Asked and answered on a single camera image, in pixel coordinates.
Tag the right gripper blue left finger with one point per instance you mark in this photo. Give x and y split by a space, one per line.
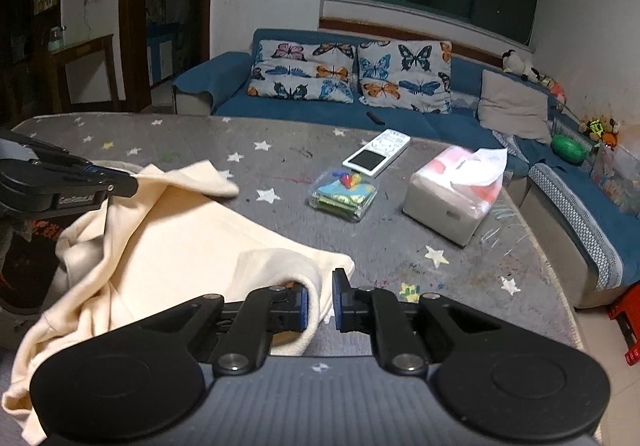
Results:
245 329

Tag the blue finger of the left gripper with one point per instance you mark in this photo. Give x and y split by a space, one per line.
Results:
119 183

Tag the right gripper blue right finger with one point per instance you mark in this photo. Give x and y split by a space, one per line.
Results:
388 323

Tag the cream sweatshirt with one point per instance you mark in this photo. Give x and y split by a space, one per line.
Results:
171 242

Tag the clear plastic toy box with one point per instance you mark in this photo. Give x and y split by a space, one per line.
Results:
343 193

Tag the white tissue box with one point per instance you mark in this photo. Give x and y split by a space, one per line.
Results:
453 193

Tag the white remote control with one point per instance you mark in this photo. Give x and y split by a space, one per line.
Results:
375 156

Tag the left butterfly pillow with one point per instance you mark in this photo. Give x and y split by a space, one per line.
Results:
295 71

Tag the butterfly pillow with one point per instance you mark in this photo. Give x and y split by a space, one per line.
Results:
295 71
413 75

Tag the blue corner sofa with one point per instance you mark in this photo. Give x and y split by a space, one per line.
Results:
591 243

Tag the right butterfly pillow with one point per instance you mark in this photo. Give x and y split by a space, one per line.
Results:
413 75

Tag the grey cushion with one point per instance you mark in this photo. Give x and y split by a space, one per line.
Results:
512 108

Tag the green round toy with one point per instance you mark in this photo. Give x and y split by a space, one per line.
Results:
568 150

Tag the red plastic stool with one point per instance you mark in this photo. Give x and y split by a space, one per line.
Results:
626 311

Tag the clear storage bin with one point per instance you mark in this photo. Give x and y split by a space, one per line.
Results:
622 191

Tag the panda plush toy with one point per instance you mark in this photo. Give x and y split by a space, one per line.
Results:
514 64

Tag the yellow plush toys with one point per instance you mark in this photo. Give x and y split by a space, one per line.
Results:
601 130

